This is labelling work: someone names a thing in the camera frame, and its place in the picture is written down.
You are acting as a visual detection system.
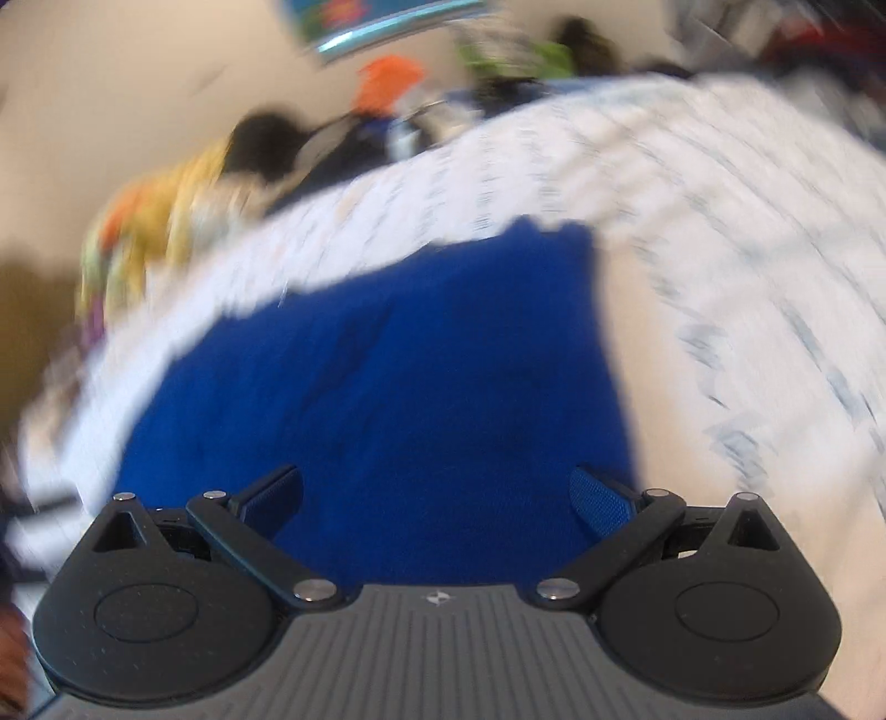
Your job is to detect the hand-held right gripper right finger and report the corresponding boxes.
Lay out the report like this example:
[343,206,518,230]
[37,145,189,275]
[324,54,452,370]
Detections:
[536,465,781,613]

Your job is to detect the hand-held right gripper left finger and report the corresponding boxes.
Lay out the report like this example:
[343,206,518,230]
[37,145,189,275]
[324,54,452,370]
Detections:
[92,465,343,611]

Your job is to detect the blue garment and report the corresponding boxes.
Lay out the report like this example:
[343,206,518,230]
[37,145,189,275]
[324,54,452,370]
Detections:
[114,214,641,589]

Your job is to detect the white script-print bedsheet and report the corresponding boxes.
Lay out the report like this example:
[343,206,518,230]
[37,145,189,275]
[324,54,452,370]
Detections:
[14,69,886,569]

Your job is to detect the yellow printed blanket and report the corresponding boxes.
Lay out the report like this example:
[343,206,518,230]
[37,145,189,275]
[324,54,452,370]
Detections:
[76,138,264,347]

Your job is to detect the black cloth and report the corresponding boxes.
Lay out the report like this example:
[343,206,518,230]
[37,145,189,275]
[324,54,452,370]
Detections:
[270,114,416,209]

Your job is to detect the orange plastic bag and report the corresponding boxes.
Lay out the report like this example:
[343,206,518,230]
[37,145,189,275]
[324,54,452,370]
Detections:
[353,55,426,115]

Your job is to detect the green cloth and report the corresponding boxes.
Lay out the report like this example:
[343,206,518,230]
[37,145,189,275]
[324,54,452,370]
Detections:
[457,24,575,80]

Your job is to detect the brown furry toy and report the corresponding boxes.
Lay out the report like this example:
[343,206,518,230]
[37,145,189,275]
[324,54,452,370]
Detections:
[554,17,620,74]

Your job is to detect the red cloth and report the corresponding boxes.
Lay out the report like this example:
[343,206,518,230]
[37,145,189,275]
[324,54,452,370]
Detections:
[754,14,886,63]

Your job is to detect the wall poster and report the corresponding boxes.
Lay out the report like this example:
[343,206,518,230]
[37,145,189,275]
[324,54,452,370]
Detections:
[277,0,499,63]

